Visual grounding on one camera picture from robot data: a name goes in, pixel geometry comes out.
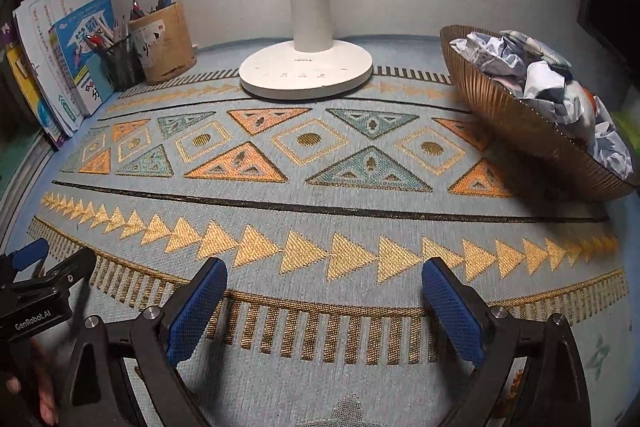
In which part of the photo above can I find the black mesh pen holder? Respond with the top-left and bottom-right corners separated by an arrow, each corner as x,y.
97,34 -> 147,92

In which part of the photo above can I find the yellow cover book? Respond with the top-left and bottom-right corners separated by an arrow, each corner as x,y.
5,42 -> 56,142

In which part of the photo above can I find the white desk lamp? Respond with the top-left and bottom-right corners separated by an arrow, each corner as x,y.
239,0 -> 375,100

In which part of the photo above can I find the amber ribbed glass bowl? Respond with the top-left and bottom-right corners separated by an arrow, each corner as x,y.
440,24 -> 640,202

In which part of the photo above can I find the row of upright books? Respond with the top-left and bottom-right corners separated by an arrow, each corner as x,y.
12,0 -> 101,135

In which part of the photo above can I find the grey patterned cloth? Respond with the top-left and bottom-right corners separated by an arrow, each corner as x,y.
500,29 -> 573,70

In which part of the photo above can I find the stack of flat books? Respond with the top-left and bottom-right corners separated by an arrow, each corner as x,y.
0,127 -> 56,228

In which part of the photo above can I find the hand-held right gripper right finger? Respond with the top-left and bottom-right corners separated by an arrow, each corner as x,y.
421,257 -> 586,427

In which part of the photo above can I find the green box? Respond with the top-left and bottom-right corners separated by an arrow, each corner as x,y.
612,109 -> 640,158

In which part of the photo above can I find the blue cover book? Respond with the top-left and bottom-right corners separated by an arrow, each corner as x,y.
48,0 -> 118,118

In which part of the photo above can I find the purple cover book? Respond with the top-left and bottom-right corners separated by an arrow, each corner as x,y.
0,19 -> 21,50

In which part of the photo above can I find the wooden pen holder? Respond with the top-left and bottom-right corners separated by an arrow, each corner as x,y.
128,0 -> 197,85

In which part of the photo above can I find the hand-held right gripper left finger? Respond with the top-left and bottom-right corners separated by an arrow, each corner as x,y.
55,257 -> 229,427

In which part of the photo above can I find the dark monitor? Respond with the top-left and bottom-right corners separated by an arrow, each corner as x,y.
575,0 -> 640,72

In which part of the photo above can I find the patterned woven mat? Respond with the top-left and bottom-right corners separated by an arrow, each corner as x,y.
27,39 -> 632,427

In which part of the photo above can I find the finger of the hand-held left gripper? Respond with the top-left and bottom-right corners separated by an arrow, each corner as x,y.
10,239 -> 51,273
45,248 -> 97,293

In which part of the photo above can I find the bunch of red pens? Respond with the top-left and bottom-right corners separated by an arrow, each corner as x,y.
82,14 -> 132,52

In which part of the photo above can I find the pile of paper balls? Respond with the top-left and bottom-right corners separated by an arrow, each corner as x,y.
450,31 -> 633,180

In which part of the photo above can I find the person's left hand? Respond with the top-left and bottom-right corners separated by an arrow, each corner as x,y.
5,339 -> 60,427

